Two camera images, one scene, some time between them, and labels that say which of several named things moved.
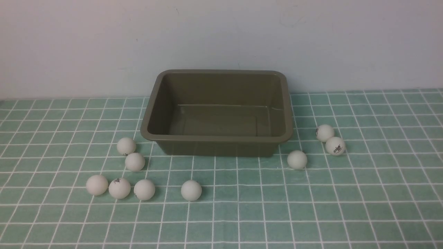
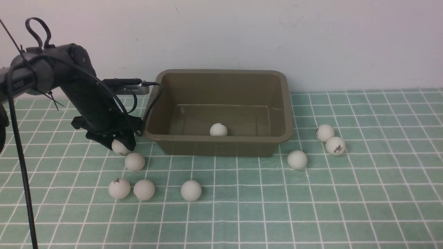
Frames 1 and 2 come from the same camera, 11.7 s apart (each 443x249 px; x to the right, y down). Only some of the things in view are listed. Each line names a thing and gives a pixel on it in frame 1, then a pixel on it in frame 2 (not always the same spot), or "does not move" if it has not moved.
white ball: x=144 y=189 does not move
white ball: x=324 y=132 does not move
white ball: x=97 y=185 -> x=218 y=129
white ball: x=191 y=190 does not move
